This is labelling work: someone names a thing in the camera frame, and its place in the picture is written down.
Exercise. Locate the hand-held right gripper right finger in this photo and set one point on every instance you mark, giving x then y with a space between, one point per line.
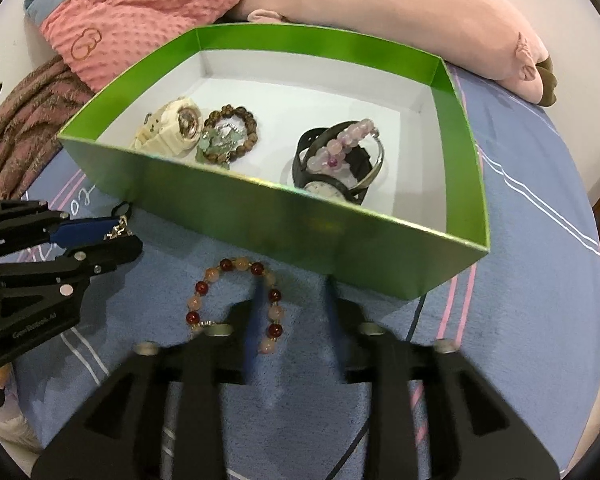
405 400

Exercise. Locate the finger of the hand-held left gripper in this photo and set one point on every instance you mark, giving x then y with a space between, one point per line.
80 232
110 252

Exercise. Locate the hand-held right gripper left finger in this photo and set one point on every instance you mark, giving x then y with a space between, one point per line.
200 400

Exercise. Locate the cream wrist watch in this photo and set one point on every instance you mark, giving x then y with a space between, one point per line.
165 130

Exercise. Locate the green cardboard box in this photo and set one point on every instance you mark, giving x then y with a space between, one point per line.
280 230

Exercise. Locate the black wrist watch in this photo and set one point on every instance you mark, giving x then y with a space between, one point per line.
310 160

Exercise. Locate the silver metal bangle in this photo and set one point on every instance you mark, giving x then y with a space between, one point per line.
377 160

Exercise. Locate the brown patterned blanket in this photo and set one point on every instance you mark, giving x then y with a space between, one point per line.
25 120

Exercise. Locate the pink dotted animal pillow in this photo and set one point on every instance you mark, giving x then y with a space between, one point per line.
140 15

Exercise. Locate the pink plush pig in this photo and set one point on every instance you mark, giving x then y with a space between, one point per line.
380 15

